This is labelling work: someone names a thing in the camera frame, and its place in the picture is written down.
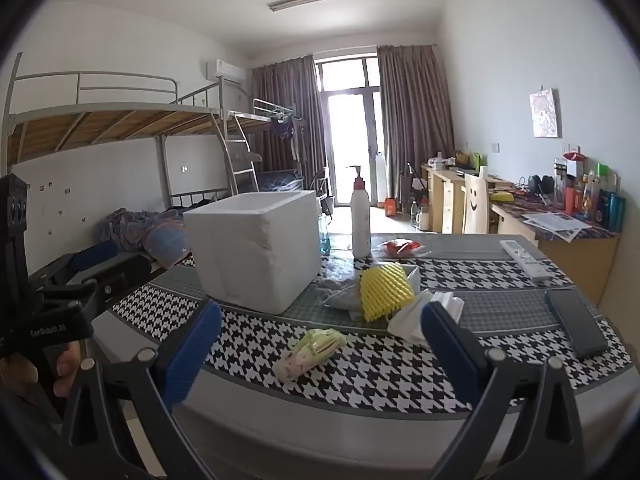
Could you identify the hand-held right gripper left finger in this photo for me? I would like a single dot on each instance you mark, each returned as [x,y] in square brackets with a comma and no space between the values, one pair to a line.
[192,345]

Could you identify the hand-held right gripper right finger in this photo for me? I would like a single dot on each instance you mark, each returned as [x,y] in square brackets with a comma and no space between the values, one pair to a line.
[450,347]

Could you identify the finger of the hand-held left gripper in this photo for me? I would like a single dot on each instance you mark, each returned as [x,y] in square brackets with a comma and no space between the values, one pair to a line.
[130,272]
[95,256]

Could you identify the yellow sponge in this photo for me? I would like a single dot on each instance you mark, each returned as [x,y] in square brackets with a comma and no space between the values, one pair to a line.
[385,292]

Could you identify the white foam box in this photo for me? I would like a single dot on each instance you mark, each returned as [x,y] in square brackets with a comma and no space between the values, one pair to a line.
[245,250]

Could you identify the clear plastic bag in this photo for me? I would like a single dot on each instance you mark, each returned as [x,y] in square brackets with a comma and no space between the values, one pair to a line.
[342,295]

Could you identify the person's left hand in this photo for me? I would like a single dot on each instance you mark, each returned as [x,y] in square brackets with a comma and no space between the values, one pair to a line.
[67,367]

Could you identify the patterned blue blanket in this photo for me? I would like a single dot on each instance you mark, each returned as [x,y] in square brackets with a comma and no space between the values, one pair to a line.
[150,235]

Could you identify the small white dish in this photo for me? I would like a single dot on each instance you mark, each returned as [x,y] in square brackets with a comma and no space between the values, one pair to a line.
[412,277]

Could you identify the houndstooth tablecloth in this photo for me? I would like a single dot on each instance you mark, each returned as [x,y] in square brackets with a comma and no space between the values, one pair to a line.
[350,375]

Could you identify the red snack packet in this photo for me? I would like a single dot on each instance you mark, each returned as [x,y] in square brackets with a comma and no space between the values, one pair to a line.
[400,247]

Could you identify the white remote control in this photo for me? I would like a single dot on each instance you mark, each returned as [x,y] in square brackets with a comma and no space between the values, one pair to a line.
[527,260]

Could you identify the green pink tissue packet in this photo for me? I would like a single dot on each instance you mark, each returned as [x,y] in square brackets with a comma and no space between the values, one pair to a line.
[310,352]

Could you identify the black phone case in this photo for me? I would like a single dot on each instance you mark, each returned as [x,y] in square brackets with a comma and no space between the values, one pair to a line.
[577,322]

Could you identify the floor water bottles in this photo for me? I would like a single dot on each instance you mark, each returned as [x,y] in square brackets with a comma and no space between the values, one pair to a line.
[421,215]

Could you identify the grey metal bunk bed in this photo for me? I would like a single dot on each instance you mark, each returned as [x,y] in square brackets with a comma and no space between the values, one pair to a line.
[100,120]
[265,125]

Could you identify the wooden smiley face chair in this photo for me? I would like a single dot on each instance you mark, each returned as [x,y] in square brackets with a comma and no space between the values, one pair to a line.
[475,205]

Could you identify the wooden desk with drawers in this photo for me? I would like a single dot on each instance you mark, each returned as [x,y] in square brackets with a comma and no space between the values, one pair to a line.
[445,200]

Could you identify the white pump bottle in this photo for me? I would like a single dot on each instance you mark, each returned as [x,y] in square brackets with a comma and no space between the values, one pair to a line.
[360,225]

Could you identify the orange bag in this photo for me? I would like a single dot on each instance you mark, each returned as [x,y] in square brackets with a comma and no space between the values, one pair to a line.
[390,207]

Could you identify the wooden desk with patterned cloth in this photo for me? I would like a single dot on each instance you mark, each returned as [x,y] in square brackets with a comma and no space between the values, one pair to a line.
[575,260]

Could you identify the yellow desk item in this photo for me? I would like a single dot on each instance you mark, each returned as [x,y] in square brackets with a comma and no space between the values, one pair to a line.
[502,197]

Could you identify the printed papers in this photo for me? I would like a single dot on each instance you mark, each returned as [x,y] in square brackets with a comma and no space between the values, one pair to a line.
[555,222]

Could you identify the blue water bottle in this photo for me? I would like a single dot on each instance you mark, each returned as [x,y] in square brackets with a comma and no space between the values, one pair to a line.
[324,237]

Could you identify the black bag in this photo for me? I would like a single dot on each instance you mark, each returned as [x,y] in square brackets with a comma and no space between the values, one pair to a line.
[412,182]

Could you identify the dark blue bedding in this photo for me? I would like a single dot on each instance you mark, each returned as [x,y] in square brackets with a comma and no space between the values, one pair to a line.
[280,180]

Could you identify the black headphones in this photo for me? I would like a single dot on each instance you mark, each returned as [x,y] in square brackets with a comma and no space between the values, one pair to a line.
[540,185]

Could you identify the green box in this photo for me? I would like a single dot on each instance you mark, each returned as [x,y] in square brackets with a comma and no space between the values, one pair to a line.
[477,161]

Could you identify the black folding chair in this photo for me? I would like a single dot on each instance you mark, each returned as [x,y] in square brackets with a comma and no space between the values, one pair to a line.
[322,190]

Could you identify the group of toiletry bottles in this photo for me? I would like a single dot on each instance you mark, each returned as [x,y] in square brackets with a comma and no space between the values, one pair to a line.
[595,200]

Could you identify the hanging dark clothes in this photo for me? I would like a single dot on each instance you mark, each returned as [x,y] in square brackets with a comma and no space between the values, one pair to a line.
[282,127]

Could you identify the brown curtain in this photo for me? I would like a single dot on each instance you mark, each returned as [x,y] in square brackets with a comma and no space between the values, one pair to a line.
[287,120]
[415,120]

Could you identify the white air conditioner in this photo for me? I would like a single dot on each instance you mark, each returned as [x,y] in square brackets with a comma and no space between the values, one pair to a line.
[225,71]

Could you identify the glass balcony door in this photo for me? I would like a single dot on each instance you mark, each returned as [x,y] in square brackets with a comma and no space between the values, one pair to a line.
[347,130]

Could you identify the cartoon wall picture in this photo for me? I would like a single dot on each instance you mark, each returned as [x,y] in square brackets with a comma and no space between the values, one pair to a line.
[544,112]

